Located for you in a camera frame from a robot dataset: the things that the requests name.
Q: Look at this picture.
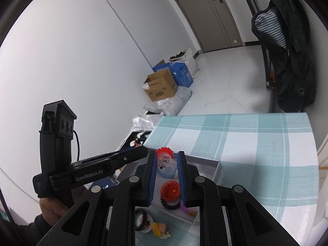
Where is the person's left hand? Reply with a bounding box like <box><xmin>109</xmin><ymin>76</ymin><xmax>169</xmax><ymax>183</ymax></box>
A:
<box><xmin>38</xmin><ymin>186</ymin><xmax>89</xmax><ymax>227</ymax></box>

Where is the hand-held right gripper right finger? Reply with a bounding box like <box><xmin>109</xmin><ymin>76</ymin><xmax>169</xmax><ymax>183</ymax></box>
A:
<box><xmin>177</xmin><ymin>151</ymin><xmax>300</xmax><ymax>246</ymax></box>

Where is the blue carton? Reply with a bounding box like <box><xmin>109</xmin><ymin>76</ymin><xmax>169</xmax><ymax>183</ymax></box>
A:
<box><xmin>170</xmin><ymin>61</ymin><xmax>194</xmax><ymax>88</ymax></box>
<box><xmin>152</xmin><ymin>60</ymin><xmax>172</xmax><ymax>73</ymax></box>

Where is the crumpled clear plastic bag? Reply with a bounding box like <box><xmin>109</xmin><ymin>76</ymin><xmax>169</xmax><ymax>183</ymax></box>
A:
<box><xmin>132</xmin><ymin>115</ymin><xmax>163</xmax><ymax>131</ymax></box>

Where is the black cable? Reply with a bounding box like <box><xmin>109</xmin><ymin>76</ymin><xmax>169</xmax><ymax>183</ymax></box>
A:
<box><xmin>72</xmin><ymin>129</ymin><xmax>80</xmax><ymax>162</ymax></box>

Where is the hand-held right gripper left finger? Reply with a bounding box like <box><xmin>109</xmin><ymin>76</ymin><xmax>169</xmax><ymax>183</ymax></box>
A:
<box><xmin>36</xmin><ymin>151</ymin><xmax>157</xmax><ymax>246</ymax></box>

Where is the white cardboard box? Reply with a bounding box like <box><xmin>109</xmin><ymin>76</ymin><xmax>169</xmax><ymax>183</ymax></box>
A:
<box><xmin>113</xmin><ymin>154</ymin><xmax>223</xmax><ymax>225</ymax></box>

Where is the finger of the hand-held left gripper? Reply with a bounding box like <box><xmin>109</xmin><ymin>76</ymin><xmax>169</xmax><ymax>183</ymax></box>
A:
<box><xmin>77</xmin><ymin>145</ymin><xmax>143</xmax><ymax>165</ymax></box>
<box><xmin>110</xmin><ymin>146</ymin><xmax>148</xmax><ymax>171</ymax></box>

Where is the person's left forearm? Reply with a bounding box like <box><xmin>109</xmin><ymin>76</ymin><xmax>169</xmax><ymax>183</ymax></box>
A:
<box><xmin>0</xmin><ymin>213</ymin><xmax>52</xmax><ymax>246</ymax></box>

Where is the grey door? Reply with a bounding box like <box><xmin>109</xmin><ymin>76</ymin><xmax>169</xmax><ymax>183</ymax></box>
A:
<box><xmin>161</xmin><ymin>0</ymin><xmax>244</xmax><ymax>53</ymax></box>

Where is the black coat rack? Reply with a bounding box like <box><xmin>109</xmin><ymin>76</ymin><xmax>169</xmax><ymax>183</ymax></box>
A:
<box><xmin>241</xmin><ymin>0</ymin><xmax>276</xmax><ymax>90</ymax></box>

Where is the black white flat package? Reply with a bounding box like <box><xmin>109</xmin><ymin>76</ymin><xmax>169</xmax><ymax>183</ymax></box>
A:
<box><xmin>123</xmin><ymin>131</ymin><xmax>153</xmax><ymax>154</ymax></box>

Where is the dark bead bracelet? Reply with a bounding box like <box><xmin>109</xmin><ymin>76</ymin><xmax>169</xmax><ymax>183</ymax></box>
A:
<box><xmin>134</xmin><ymin>208</ymin><xmax>150</xmax><ymax>231</ymax></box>

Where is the red and clear trinket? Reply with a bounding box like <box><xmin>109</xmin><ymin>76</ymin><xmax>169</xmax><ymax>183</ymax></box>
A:
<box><xmin>156</xmin><ymin>147</ymin><xmax>178</xmax><ymax>170</ymax></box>

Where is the white sack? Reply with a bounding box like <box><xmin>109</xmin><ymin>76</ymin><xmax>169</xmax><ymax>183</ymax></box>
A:
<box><xmin>170</xmin><ymin>48</ymin><xmax>200</xmax><ymax>79</ymax></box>

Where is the red round badge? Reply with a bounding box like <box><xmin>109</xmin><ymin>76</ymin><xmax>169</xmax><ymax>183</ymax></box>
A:
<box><xmin>161</xmin><ymin>180</ymin><xmax>180</xmax><ymax>198</ymax></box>

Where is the brown cardboard box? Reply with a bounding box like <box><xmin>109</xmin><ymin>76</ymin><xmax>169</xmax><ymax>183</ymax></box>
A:
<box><xmin>143</xmin><ymin>68</ymin><xmax>178</xmax><ymax>102</ymax></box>

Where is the black jacket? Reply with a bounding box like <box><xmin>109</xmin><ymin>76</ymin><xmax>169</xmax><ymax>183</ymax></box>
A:
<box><xmin>251</xmin><ymin>0</ymin><xmax>317</xmax><ymax>113</ymax></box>

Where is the yellow pink charm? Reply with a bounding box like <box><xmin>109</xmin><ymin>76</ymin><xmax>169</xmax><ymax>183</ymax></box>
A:
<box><xmin>153</xmin><ymin>222</ymin><xmax>172</xmax><ymax>238</ymax></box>

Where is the striped garment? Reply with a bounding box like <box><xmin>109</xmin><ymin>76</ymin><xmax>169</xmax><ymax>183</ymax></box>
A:
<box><xmin>255</xmin><ymin>6</ymin><xmax>287</xmax><ymax>50</ymax></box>

